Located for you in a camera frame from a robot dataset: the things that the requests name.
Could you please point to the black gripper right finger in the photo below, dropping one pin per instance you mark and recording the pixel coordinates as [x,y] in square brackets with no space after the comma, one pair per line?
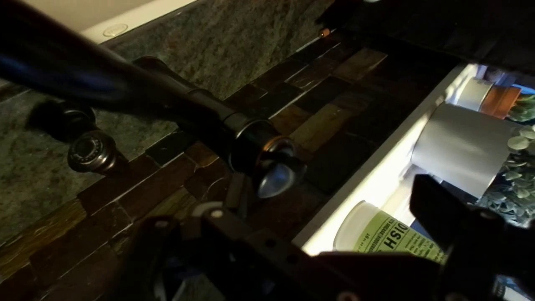
[444,216]

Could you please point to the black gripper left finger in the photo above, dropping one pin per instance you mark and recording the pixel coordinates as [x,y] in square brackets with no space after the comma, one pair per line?
[238,194]

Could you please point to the dark bronze faucet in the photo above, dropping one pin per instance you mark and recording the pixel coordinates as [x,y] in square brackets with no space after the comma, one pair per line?
[44,55]

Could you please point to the green labelled soap bottle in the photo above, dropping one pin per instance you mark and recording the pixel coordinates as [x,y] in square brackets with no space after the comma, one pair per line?
[370,229]

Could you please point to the faucet side sprayer base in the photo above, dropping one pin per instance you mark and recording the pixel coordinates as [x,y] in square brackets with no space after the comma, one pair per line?
[93,151]

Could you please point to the white kitchen sink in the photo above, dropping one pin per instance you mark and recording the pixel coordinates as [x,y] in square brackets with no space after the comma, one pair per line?
[103,20]

